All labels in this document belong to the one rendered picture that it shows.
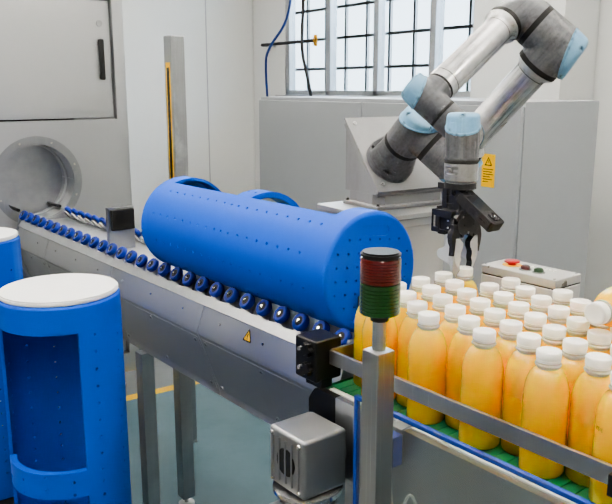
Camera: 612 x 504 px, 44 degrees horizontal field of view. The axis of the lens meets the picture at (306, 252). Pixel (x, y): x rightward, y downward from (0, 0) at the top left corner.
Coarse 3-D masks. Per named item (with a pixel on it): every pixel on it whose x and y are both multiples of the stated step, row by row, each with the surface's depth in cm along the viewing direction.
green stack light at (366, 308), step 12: (360, 288) 117; (372, 288) 115; (384, 288) 114; (396, 288) 115; (360, 300) 117; (372, 300) 115; (384, 300) 115; (396, 300) 116; (360, 312) 117; (372, 312) 115; (384, 312) 115; (396, 312) 116
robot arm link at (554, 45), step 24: (552, 24) 185; (528, 48) 191; (552, 48) 186; (576, 48) 185; (528, 72) 192; (552, 72) 190; (504, 96) 198; (528, 96) 197; (504, 120) 202; (432, 168) 214
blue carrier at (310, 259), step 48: (192, 192) 216; (144, 240) 231; (192, 240) 206; (240, 240) 188; (288, 240) 174; (336, 240) 164; (384, 240) 173; (240, 288) 198; (288, 288) 175; (336, 288) 166
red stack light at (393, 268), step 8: (360, 264) 117; (368, 264) 114; (376, 264) 114; (384, 264) 114; (392, 264) 114; (400, 264) 115; (360, 272) 116; (368, 272) 115; (376, 272) 114; (384, 272) 114; (392, 272) 114; (400, 272) 116; (360, 280) 117; (368, 280) 115; (376, 280) 114; (384, 280) 114; (392, 280) 114; (400, 280) 116
